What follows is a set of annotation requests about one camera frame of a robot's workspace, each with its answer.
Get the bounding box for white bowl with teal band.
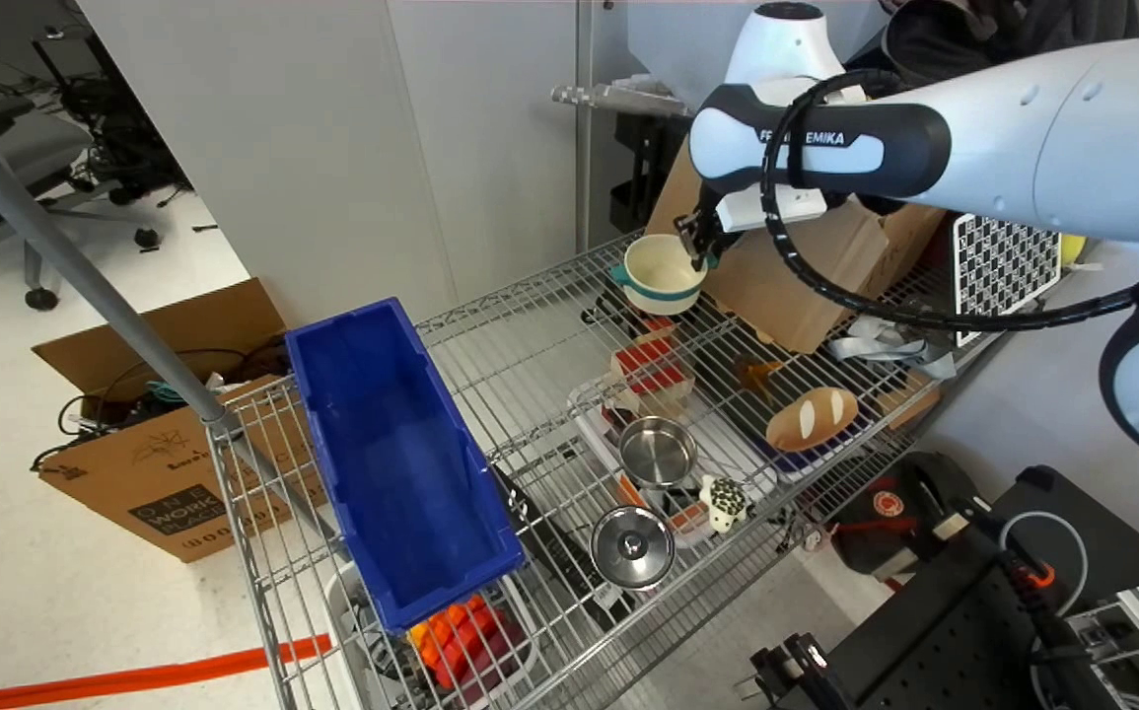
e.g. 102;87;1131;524
610;234;711;317

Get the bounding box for toy bread loaf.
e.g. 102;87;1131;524
765;386;861;454

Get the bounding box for small orange toy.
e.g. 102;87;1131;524
734;356;787;396

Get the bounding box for red and white toy box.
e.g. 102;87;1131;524
610;329;695;416

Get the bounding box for checkerboard calibration board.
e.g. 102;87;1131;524
951;212;1064;348

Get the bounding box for office chair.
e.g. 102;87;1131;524
0;92;162;313

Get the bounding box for small steel pot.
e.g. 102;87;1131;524
617;415;699;490

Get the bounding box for open cardboard box with print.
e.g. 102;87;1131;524
31;277;335;564

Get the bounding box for plain cardboard box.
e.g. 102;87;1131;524
645;146;951;355

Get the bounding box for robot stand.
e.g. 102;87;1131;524
745;463;1139;710

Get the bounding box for white cable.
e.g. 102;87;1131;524
997;509;1090;618

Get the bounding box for steel pot lid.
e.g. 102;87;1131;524
590;505;677;592

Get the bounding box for grey strap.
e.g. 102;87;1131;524
825;315;961;382

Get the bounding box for blue plastic bin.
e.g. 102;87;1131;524
284;297;529;635

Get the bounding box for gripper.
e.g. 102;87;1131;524
676;185;730;273

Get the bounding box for metal wire shelf rack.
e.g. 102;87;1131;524
0;97;1019;710

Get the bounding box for person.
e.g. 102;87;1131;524
878;0;1139;92

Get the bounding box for orange and red toy blocks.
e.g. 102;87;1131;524
407;594;533;693

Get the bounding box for wooden block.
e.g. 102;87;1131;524
873;379;943;428

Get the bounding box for spotted plush toy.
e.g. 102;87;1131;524
698;474;756;534

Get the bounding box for orange floor tape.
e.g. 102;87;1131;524
0;634;333;710

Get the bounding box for black backpack with red badge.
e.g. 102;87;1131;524
829;451;986;585

